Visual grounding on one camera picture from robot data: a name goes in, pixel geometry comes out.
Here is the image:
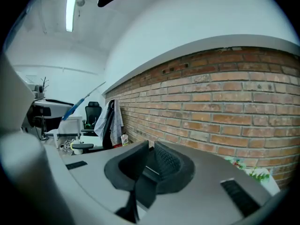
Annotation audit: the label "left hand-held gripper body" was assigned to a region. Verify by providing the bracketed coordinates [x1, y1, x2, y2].
[22, 84, 75, 140]

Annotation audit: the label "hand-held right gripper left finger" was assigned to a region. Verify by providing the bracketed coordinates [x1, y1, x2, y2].
[104, 141, 150, 224]

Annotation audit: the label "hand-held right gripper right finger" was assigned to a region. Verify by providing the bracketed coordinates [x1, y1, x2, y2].
[154, 141, 195, 195]

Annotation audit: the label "blue-handled scissors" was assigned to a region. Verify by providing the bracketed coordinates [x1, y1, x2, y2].
[61, 81, 107, 121]

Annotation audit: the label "small white table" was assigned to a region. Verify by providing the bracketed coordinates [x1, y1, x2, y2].
[54, 115, 83, 149]

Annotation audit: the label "black office chair with headrest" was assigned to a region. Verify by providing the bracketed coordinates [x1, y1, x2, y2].
[81, 101, 103, 137]

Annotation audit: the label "white checked shirt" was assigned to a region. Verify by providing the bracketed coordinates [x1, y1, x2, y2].
[93, 99, 124, 145]

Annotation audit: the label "green potted plant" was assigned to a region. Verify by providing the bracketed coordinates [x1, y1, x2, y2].
[224, 157, 281, 197]

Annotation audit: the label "ceiling tube light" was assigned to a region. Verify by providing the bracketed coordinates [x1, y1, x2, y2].
[65, 0, 80, 33]

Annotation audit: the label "tangled cables pile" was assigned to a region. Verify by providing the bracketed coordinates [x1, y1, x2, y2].
[59, 139, 75, 153]

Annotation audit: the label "white cup with yellow handle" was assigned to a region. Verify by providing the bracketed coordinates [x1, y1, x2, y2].
[71, 139, 84, 155]

